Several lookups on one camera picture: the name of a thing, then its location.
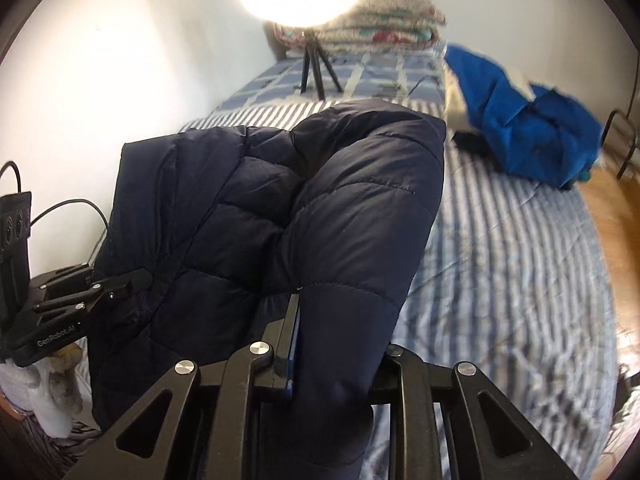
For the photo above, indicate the blue plaid pillow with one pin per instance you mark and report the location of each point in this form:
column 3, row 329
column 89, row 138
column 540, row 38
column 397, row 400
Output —
column 361, row 75

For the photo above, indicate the navy quilted puffer jacket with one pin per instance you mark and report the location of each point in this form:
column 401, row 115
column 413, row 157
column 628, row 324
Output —
column 230, row 222

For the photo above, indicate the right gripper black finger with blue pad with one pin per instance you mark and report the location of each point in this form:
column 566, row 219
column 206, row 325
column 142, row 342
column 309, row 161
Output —
column 281, row 335

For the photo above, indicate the blue white striped quilt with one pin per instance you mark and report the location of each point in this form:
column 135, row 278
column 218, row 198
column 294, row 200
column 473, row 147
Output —
column 512, row 277

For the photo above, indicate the bright blue fleece garment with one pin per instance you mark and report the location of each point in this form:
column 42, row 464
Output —
column 534, row 131

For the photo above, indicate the white gloved left hand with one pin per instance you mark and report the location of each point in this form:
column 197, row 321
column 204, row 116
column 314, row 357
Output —
column 48, row 388

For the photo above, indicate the black metal chair frame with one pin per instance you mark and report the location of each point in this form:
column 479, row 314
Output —
column 620, row 138

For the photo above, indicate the folded floral fuzzy blanket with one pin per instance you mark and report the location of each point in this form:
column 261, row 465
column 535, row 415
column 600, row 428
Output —
column 384, row 26

